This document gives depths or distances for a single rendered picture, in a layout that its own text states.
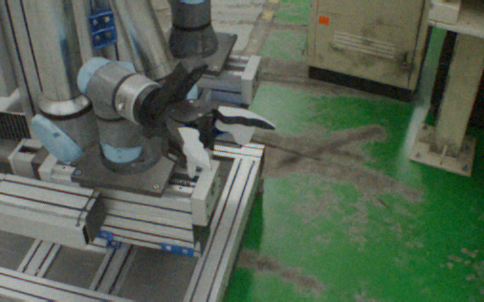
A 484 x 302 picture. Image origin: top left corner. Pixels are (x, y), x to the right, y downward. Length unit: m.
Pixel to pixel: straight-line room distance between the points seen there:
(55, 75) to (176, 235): 0.54
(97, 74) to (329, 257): 1.30
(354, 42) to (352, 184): 0.73
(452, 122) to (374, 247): 0.65
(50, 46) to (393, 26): 1.85
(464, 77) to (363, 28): 0.59
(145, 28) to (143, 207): 0.49
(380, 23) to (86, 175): 1.69
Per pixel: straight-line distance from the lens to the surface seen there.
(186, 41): 1.66
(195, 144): 0.81
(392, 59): 2.73
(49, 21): 1.04
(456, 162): 2.54
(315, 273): 2.02
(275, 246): 2.09
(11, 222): 1.45
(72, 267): 1.83
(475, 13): 1.93
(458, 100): 2.38
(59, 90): 1.11
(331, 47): 2.77
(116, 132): 1.03
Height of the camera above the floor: 1.60
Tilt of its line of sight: 41 degrees down
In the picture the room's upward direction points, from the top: straight up
